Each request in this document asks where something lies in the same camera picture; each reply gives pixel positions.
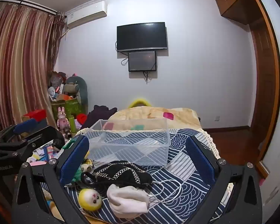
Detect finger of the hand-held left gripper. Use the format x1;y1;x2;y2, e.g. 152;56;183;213
14;125;66;155
0;118;47;140

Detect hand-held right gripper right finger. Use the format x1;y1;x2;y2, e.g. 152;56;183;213
185;135;264;224

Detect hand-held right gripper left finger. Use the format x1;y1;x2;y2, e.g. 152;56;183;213
13;135;90;224

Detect yellow round-head doll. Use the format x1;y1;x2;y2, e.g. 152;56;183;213
78;188;102;211

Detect black patterned knit cloth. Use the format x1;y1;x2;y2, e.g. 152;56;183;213
80;161;153;188

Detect clear plastic storage box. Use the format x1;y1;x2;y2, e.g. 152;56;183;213
83;119;171;166

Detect white sock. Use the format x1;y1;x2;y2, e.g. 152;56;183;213
106;184;150;220

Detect pile of colourful papers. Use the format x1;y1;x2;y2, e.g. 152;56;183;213
28;145;64;164

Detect red box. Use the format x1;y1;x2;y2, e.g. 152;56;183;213
23;109;47;122

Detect green plush toy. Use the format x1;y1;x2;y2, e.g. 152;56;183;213
70;158;94;185

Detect blue wave-patterned bedspread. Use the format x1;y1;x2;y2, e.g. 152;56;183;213
41;127;225;224

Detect pink rabbit figure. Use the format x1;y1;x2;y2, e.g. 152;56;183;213
57;107;71;130

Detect green tube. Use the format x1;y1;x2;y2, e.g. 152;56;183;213
69;117;78;132

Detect green cardboard box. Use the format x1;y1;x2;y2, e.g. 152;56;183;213
51;97;82;122

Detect red cloth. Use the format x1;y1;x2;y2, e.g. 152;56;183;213
76;114;88;125

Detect dark purple clothing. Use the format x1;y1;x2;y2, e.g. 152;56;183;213
86;105;118;131

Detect grey plastic bag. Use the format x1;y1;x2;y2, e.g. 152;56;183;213
49;71;67;87

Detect grey-green large plush toy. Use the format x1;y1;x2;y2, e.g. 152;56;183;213
62;76;88;113

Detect striped brown curtain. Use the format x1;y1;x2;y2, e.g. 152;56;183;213
0;1;66;132

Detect beige patchwork blanket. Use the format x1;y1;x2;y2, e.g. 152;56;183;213
107;106;202;131

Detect yellow hoop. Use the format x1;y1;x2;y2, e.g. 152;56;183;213
127;99;152;109

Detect white air conditioner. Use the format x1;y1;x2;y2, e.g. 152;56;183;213
65;1;108;28

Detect white cable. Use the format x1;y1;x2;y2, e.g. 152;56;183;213
145;179;184;206

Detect black monitor cables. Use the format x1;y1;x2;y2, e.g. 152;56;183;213
143;71;152;85

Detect small black wall monitor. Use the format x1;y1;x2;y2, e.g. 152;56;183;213
128;51;157;72

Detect white curtain rail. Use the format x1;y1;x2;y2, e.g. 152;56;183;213
1;0;59;15

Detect large black wall television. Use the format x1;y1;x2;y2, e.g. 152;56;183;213
117;22;168;52

